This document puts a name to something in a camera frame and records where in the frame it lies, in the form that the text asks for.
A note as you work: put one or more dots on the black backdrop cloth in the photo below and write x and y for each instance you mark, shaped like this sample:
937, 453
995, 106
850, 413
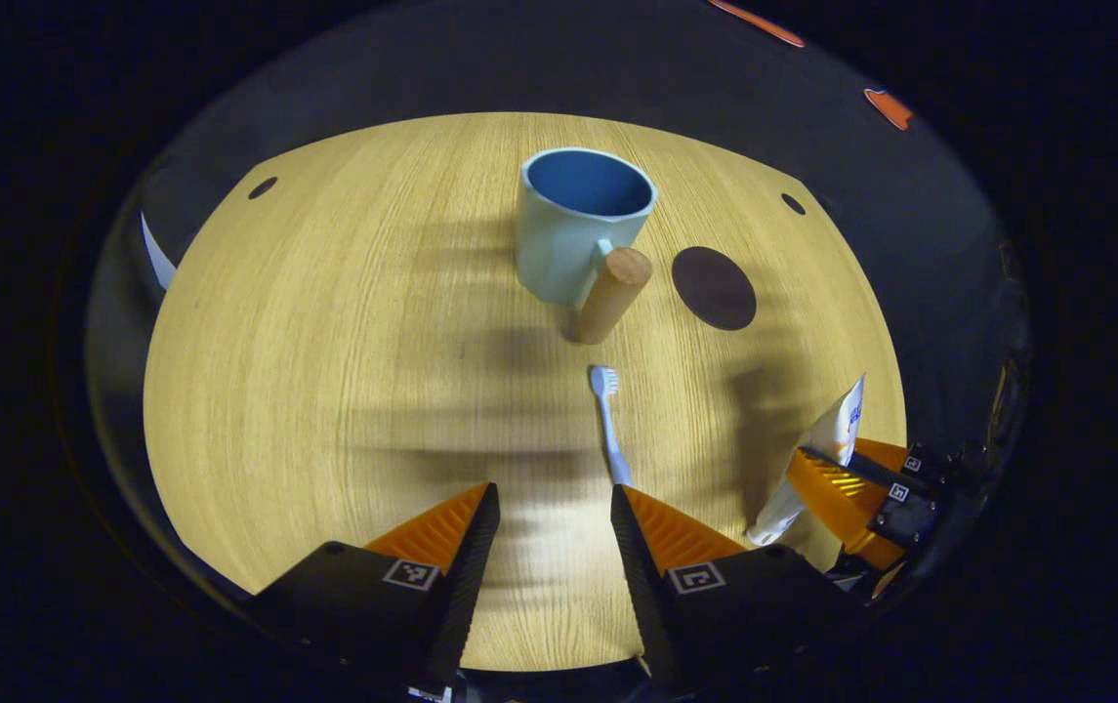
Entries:
422, 59

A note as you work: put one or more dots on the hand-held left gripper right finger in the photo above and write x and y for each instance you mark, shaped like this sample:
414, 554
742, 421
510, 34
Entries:
651, 586

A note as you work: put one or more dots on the dark brown round coaster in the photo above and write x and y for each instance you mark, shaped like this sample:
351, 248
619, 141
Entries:
713, 288

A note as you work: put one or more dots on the white blue toothbrush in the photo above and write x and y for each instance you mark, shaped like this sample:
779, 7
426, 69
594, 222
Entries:
607, 430

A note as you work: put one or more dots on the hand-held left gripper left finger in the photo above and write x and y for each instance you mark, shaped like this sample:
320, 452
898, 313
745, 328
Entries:
456, 586

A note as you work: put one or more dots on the white toothpaste tube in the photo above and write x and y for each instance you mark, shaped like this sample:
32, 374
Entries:
837, 430

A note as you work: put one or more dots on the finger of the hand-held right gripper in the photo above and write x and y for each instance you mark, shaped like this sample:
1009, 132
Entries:
837, 498
920, 459

